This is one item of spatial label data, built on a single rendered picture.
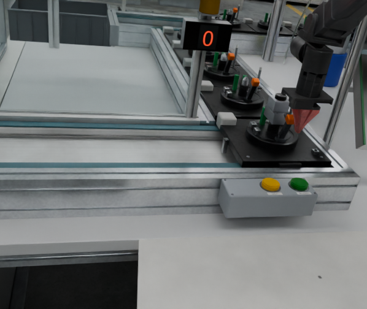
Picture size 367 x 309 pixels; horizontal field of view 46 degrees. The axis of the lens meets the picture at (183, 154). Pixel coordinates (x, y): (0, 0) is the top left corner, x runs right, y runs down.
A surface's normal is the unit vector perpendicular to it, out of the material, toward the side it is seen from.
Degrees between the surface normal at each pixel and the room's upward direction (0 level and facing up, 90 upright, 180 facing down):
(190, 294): 0
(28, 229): 0
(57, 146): 0
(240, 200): 90
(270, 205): 90
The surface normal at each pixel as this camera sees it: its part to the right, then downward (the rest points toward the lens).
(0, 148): 0.12, -0.87
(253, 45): 0.20, 0.50
